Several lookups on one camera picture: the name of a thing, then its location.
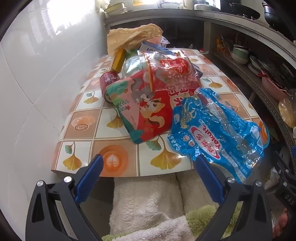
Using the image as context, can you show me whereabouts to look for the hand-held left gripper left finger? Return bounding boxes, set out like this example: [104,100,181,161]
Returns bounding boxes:
[25,154,104,241]

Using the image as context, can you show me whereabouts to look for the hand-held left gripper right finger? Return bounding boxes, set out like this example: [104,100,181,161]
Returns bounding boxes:
[195,154,273,241]

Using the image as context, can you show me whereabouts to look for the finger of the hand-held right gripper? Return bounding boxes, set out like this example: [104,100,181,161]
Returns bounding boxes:
[272,146,296,183]

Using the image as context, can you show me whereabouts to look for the blue plastic wrapper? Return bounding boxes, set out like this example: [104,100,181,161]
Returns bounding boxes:
[167,88,271,184]

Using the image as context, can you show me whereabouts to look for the red squirrel print snack bag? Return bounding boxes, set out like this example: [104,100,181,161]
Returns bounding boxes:
[108,71,197,144]

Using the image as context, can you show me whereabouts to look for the red can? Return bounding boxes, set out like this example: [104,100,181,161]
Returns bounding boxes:
[100,71,121,103]

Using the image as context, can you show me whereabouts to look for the green plastic bottle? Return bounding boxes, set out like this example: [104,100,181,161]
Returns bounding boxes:
[122,49,148,78]

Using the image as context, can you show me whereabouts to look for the person's right hand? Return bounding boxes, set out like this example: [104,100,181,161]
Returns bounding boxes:
[273,207,292,240]

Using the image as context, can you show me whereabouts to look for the green fluffy cloth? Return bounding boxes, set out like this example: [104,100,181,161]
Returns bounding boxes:
[102,205,243,241]

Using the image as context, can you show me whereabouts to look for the yellow plastic bag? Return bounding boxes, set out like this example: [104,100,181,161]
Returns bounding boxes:
[277,97,296,129]

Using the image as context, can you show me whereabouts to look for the shelf with patterned edge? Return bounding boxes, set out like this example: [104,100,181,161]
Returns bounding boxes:
[213,50,296,151]

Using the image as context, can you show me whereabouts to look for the pink basin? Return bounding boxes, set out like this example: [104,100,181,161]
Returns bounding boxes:
[261,75,289,101]

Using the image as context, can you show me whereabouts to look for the stack of plates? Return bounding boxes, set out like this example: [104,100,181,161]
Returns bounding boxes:
[247,56,263,75]

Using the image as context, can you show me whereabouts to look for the clear bag with red print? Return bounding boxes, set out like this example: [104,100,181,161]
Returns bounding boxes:
[138,50,204,102]

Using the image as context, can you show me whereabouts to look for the stack of bowls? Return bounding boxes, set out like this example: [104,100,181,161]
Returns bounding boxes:
[231,44,250,65]

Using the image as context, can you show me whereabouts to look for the gold box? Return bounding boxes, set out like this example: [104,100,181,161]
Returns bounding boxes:
[112,48,128,72]

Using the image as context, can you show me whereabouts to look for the snack packets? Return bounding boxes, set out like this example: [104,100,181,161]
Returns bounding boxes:
[216,35,232,52]

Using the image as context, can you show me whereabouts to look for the blue and white box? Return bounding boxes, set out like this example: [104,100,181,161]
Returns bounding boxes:
[140,41,167,52]

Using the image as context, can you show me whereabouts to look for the crumpled yellow paper bag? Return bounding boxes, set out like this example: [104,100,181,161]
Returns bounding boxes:
[107,24,163,56]

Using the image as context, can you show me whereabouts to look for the black cooking pot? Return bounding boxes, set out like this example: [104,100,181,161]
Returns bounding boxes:
[264,5,287,29]

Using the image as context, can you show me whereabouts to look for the black wok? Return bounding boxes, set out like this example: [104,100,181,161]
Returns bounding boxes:
[229,2,262,20]

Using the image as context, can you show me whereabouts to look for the steel pot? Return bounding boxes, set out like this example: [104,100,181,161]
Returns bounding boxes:
[194,2,220,11]

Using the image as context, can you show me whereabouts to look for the enamel basin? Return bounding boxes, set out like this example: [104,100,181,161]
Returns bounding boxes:
[104,1,127,15]

